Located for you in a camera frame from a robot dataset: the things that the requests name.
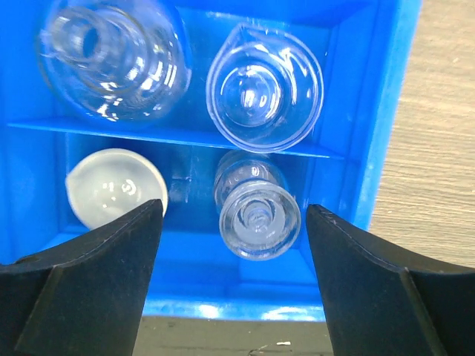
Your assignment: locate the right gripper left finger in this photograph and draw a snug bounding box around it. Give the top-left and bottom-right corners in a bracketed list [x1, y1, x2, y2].
[1, 200, 163, 355]

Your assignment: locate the clear plastic beaker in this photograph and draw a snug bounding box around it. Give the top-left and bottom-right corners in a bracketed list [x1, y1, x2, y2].
[206, 22, 324, 154]

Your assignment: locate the small clear glass flask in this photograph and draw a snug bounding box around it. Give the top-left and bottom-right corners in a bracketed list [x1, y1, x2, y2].
[214, 151, 301, 261]

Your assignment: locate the white evaporating dish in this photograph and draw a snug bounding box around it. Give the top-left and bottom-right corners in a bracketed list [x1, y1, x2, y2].
[65, 148, 168, 230]

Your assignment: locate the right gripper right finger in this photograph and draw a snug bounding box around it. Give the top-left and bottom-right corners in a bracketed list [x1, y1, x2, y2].
[307, 205, 474, 355]

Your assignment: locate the blue plastic divided bin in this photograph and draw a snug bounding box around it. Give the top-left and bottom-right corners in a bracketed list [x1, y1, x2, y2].
[1, 1, 421, 321]

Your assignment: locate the clear round glass flask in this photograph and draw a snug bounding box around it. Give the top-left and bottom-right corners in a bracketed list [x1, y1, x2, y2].
[37, 1, 192, 125]

